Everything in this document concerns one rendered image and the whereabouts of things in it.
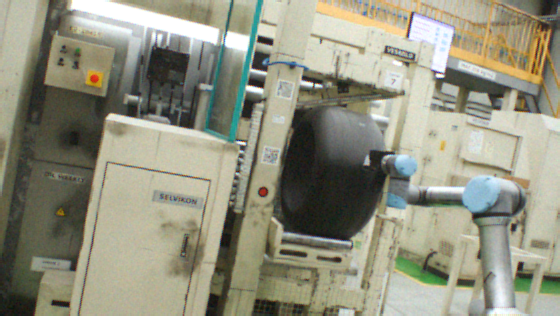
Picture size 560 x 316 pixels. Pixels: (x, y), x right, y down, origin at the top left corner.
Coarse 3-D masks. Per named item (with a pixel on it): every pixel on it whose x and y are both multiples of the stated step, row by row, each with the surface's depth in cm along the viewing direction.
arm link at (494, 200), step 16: (480, 176) 168; (464, 192) 171; (480, 192) 166; (496, 192) 163; (512, 192) 168; (480, 208) 164; (496, 208) 163; (512, 208) 169; (480, 224) 166; (496, 224) 164; (480, 240) 166; (496, 240) 163; (480, 256) 166; (496, 256) 161; (496, 272) 160; (512, 272) 162; (496, 288) 159; (512, 288) 160; (496, 304) 158; (512, 304) 158
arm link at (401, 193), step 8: (392, 176) 201; (392, 184) 201; (400, 184) 200; (408, 184) 201; (392, 192) 200; (400, 192) 199; (408, 192) 201; (416, 192) 203; (392, 200) 200; (400, 200) 199; (408, 200) 202; (416, 200) 204; (400, 208) 200
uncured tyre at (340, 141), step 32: (320, 128) 239; (352, 128) 239; (288, 160) 276; (320, 160) 232; (352, 160) 232; (288, 192) 279; (320, 192) 231; (352, 192) 232; (320, 224) 239; (352, 224) 240
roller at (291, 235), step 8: (288, 232) 241; (296, 232) 243; (304, 232) 245; (296, 240) 243; (304, 240) 243; (312, 240) 244; (320, 240) 245; (328, 240) 246; (336, 240) 248; (344, 240) 249; (352, 240) 251; (344, 248) 249
